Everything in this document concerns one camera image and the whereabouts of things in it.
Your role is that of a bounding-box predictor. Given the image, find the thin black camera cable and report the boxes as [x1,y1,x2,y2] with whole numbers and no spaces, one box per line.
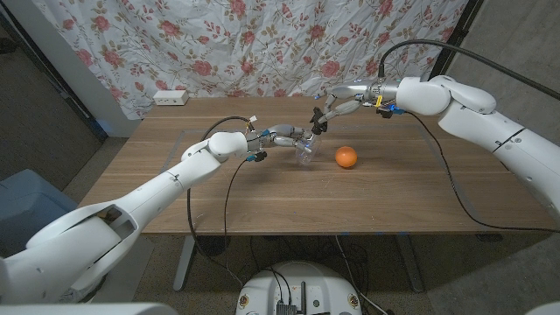
[223,157,253,269]
[404,111,560,234]

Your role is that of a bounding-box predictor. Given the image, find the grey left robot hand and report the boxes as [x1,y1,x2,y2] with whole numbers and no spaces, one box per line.
[247,123,319,152]

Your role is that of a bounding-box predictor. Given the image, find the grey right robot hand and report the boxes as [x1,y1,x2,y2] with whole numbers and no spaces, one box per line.
[314,78,402,126]

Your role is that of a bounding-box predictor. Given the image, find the orange fruit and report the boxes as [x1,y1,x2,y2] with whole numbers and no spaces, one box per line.
[334,145,359,169]

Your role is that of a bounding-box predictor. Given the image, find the white table leg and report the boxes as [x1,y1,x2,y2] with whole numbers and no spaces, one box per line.
[172,235,198,293]

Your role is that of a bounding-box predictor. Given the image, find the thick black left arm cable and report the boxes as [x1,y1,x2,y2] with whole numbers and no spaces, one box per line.
[185,116,245,290]

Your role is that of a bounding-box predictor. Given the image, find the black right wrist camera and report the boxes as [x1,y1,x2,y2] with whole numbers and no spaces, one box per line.
[374,103,406,120]

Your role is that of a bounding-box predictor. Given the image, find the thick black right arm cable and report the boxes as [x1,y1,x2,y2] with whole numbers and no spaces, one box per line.
[378,38,560,102]

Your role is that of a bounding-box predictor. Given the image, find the dark door frame strip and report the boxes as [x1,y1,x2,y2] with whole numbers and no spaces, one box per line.
[0,8,109,142]

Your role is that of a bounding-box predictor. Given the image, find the grey table leg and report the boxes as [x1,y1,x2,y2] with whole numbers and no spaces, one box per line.
[395,235,424,293]

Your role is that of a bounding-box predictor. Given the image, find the blue plastic bin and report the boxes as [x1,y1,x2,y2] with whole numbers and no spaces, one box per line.
[0,169,80,259]

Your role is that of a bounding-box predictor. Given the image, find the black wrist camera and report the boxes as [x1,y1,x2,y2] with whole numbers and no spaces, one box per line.
[374,103,406,120]
[245,150,269,165]

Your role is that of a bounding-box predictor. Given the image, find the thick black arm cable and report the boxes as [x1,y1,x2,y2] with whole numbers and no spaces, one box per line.
[378,38,560,102]
[185,116,245,290]

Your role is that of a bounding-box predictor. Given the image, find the thin black left camera cable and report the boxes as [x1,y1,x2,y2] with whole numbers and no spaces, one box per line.
[223,157,253,269]

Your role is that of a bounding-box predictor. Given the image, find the thin black right camera cable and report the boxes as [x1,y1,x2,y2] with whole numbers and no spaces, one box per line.
[404,111,560,234]

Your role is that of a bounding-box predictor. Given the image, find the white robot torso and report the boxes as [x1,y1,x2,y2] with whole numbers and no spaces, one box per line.
[235,261,363,315]

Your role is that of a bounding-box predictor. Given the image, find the white floor cable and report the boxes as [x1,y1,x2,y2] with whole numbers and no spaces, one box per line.
[334,235,389,315]

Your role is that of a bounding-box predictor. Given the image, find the floral print backdrop cloth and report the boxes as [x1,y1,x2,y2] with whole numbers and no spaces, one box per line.
[32,0,469,122]

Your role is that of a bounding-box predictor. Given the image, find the clear plastic spray bottle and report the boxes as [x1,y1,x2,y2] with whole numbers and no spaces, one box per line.
[295,133,321,166]

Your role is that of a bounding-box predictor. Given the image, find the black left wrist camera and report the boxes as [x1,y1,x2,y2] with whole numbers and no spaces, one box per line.
[245,150,269,165]

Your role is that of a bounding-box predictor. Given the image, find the black backdrop stand pole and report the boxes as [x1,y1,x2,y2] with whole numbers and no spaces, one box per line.
[421,0,485,96]

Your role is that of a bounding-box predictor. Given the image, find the black round floor disc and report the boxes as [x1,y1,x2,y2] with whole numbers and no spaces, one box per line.
[195,235,232,257]

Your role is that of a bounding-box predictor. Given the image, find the white power strip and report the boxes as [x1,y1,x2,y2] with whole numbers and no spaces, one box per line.
[152,89,190,107]

